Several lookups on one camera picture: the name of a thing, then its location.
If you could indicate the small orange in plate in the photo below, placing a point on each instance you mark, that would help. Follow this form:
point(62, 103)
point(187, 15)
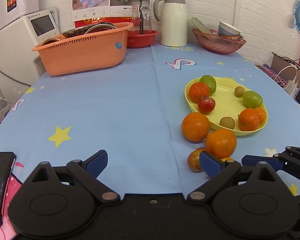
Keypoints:
point(198, 90)

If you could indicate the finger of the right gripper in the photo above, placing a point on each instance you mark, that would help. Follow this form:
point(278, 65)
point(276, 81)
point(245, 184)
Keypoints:
point(287, 178)
point(253, 160)

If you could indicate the orange plastic basket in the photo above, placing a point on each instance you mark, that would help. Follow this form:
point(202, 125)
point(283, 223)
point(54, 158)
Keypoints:
point(99, 50)

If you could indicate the glass cup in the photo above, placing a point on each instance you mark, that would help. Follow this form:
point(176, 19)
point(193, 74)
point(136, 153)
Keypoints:
point(141, 18)

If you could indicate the large orange near plate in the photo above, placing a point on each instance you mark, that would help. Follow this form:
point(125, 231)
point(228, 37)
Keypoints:
point(195, 127)

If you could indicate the metal plate in basket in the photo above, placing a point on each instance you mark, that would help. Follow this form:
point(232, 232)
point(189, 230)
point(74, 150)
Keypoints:
point(102, 26)

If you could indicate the dark red plum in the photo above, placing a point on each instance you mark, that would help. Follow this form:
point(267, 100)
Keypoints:
point(193, 160)

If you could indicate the small mandarin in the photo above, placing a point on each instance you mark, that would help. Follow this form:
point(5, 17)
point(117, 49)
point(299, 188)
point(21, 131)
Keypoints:
point(262, 114)

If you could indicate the white appliance with screen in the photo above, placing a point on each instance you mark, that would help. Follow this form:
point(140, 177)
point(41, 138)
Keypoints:
point(20, 66)

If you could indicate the orange with stem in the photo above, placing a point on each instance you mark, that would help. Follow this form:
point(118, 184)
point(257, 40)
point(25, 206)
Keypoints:
point(248, 120)

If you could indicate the white thermos jug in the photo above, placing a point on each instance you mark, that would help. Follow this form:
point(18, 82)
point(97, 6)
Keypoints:
point(173, 18)

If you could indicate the light green apple fruit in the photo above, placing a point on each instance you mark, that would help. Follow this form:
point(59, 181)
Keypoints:
point(210, 81)

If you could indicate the blue patterned tablecloth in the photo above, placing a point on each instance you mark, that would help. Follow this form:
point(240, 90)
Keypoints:
point(134, 112)

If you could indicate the white charger with cable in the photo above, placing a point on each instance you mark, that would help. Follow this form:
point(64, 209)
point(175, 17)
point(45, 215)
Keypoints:
point(291, 85)

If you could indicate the large orange front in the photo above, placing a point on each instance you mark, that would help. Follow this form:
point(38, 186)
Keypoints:
point(221, 143)

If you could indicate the yellow plastic plate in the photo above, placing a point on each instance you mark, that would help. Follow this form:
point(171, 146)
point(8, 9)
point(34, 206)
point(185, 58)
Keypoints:
point(227, 104)

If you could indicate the cardboard box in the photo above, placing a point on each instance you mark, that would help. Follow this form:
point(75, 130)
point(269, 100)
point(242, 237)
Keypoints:
point(278, 63)

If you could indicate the white ceramic bowl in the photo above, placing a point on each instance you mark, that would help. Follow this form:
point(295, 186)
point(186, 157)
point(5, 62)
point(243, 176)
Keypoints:
point(227, 29)

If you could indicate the red plastic basket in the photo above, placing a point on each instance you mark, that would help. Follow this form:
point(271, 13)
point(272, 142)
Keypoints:
point(137, 40)

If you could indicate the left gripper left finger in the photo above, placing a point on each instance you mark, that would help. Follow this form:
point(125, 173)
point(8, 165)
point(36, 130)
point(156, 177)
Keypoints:
point(86, 173)

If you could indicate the yellow orange kumquat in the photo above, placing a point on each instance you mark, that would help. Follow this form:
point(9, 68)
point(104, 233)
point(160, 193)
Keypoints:
point(225, 159)

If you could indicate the brown longan fruit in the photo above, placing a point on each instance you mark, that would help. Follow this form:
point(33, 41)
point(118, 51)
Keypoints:
point(227, 122)

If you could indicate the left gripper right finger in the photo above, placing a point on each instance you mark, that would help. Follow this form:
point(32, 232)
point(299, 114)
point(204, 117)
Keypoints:
point(221, 174)

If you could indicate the green rimmed plate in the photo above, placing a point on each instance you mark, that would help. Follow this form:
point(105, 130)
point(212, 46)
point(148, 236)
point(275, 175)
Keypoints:
point(198, 24)

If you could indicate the red cherry tomato fruit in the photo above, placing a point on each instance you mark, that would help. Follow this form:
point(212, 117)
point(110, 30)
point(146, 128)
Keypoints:
point(206, 104)

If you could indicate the pink glass bowl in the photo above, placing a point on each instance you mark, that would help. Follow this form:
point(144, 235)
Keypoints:
point(217, 44)

